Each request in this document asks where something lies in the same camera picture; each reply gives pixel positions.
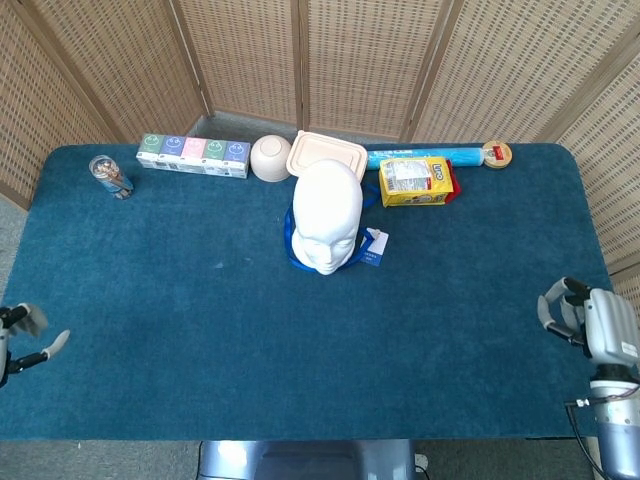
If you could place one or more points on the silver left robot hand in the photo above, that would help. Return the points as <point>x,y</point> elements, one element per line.
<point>25,320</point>

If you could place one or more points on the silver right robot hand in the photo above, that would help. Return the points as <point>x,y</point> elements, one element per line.
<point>610,325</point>

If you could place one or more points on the white ID badge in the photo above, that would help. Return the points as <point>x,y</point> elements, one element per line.
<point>377,250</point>

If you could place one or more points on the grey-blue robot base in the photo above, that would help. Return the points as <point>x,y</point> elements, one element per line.
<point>300,460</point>

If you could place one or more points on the teal table cloth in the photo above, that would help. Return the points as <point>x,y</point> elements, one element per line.
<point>150,325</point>

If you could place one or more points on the clear jar of pencils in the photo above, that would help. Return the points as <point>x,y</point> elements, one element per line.
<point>112,177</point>

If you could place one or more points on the multicolour tissue pack box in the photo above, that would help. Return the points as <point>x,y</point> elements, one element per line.
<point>192,150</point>

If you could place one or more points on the yellow snack box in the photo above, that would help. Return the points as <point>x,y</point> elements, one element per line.
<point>410,185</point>

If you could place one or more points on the light blue roll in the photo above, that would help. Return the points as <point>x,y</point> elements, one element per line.
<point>425,151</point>

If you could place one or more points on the beige upturned bowl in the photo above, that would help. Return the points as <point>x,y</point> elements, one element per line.
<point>270,157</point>

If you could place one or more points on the white foam mannequin head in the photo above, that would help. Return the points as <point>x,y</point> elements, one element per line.
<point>327,210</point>

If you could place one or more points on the beige lunch box container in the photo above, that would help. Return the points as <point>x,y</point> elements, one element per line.
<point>325,147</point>

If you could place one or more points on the woven wicker folding screen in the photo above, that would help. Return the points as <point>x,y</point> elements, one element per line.
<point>250,50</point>

